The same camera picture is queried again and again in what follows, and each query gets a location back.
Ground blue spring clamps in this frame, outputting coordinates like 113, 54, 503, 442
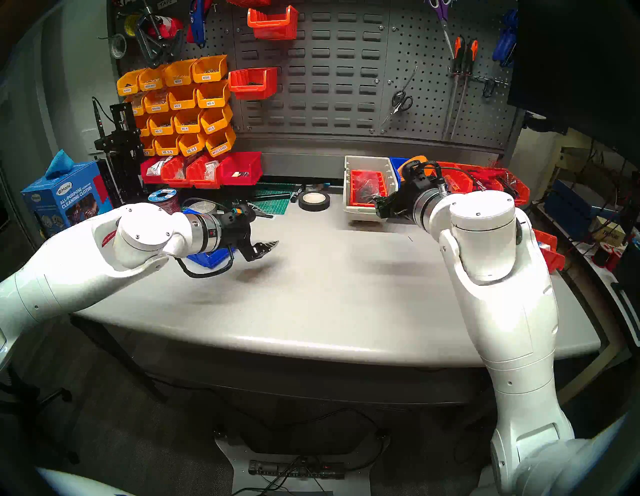
492, 9, 519, 68

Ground large beige storage bin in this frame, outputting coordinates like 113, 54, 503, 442
343, 155, 400, 221

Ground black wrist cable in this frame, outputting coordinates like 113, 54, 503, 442
175, 244, 236, 279
427, 162, 493, 195

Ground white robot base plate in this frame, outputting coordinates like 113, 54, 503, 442
215, 430, 391, 496

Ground grey C-clamp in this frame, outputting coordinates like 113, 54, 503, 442
134, 6, 185, 69

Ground red thread spool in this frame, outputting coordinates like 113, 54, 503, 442
592, 242, 623, 271

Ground red parts bin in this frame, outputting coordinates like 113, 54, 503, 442
140, 156, 166, 185
160, 156, 193, 188
186, 154, 222, 190
218, 151, 264, 187

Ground green cutting mat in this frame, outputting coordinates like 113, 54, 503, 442
235, 182, 293, 216

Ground black metal stand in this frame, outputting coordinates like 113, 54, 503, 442
94, 102, 151, 211

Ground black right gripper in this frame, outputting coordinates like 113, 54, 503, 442
374, 161, 432, 222

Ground purple handled scissors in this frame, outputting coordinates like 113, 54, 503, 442
427, 0, 456, 60

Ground black monitor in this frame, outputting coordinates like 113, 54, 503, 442
507, 0, 640, 168

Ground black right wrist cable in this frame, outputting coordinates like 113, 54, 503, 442
427, 162, 493, 195

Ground large grey pegboard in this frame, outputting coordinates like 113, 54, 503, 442
380, 0, 521, 151

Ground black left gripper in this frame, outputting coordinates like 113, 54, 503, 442
216, 204, 280, 262

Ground black tape roll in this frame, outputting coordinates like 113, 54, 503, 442
298, 191, 331, 212

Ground orange-red plastic bin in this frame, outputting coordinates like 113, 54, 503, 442
434, 161, 473, 194
532, 229, 566, 274
457, 164, 531, 207
350, 170, 387, 208

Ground black power strip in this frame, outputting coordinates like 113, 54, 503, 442
248, 459, 346, 481

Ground small cardboard box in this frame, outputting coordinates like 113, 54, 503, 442
595, 220, 626, 246

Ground dark blue case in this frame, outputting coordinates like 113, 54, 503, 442
544, 179, 608, 226

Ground blue plastic storage bin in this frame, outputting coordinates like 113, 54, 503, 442
182, 208, 237, 269
389, 157, 414, 184

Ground red white tape roll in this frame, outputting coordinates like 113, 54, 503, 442
150, 15, 183, 40

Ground black office chair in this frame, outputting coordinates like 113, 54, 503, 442
0, 367, 81, 463

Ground black handled scissors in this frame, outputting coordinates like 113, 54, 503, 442
380, 66, 418, 128

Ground small grey pegboard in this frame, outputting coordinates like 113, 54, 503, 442
107, 0, 243, 131

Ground blue cloth in dispenser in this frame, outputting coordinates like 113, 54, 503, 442
45, 149, 75, 180

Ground blue red hand tool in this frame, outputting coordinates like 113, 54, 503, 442
186, 0, 213, 49

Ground red tool white lettering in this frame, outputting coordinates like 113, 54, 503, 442
470, 169, 508, 193

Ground red wire spool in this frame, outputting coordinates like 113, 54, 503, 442
148, 188, 182, 214

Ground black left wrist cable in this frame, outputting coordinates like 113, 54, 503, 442
175, 244, 236, 279

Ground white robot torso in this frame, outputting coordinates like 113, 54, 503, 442
36, 466, 138, 496

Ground blue cleaning cloths box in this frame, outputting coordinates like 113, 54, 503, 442
21, 161, 115, 237

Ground grey louvred wall panel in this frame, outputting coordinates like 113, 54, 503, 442
232, 0, 391, 138

